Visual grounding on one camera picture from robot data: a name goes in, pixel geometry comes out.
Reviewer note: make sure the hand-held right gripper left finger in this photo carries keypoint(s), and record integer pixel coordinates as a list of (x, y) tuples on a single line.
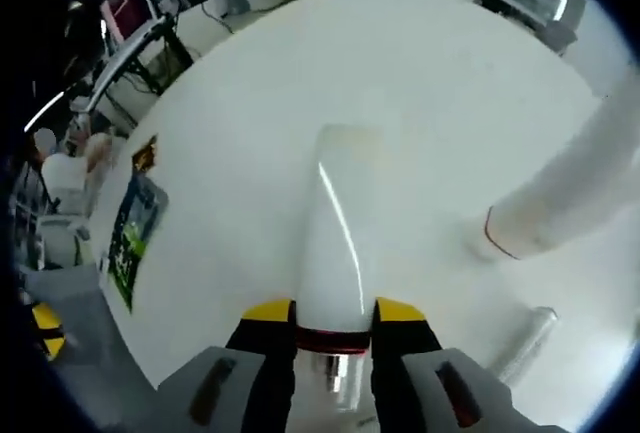
[(265, 353)]

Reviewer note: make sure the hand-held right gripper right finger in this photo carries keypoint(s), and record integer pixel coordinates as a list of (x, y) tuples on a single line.
[(400, 353)]

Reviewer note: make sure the white skincare bottle red collar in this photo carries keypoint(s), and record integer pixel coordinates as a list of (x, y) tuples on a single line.
[(340, 253)]

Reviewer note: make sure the green black skincare sachet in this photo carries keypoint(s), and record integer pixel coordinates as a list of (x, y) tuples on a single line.
[(135, 243)]

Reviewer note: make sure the small white skincare bottle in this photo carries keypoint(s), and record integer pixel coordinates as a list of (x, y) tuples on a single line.
[(530, 338)]

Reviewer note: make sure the small gold skincare sachet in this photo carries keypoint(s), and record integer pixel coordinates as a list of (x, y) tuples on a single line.
[(147, 155)]

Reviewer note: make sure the large white skincare tube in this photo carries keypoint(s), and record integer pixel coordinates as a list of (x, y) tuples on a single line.
[(565, 178)]

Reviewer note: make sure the white desk black legs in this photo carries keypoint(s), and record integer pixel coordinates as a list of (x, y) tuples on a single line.
[(122, 60)]

